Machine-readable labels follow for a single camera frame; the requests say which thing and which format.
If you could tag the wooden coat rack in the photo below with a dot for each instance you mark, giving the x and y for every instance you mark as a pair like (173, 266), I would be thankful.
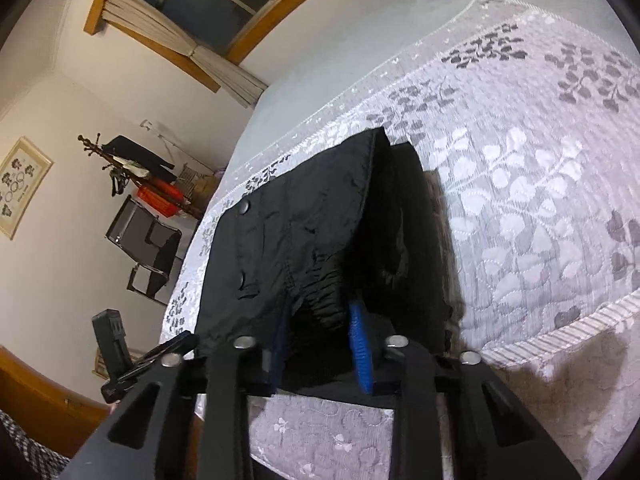
(112, 163)

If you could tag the beige curtain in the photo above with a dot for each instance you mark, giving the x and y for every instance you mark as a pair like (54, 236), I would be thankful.
(141, 18)

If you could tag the framed wall picture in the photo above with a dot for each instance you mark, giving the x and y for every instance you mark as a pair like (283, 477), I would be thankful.
(22, 172)

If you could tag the black padded pants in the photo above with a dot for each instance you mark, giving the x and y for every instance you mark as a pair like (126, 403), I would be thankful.
(353, 224)

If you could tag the black folding chair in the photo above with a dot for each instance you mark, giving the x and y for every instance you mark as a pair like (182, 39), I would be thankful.
(151, 244)

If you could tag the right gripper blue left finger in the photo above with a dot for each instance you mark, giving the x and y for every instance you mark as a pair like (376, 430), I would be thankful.
(189, 418)

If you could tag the black hanging garment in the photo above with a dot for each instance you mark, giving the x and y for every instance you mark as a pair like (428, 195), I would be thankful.
(125, 148)

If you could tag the orange hanging bag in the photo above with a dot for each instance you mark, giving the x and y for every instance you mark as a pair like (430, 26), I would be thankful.
(160, 197)

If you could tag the wooden headboard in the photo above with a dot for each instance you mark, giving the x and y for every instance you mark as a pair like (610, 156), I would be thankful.
(52, 415)

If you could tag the bed with grey sheet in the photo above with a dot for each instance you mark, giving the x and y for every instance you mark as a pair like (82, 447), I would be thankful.
(321, 50)

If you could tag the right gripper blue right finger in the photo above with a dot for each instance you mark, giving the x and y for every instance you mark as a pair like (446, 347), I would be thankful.
(492, 435)

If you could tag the lilac quilted bedspread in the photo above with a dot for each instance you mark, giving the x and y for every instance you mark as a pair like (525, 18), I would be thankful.
(526, 120)

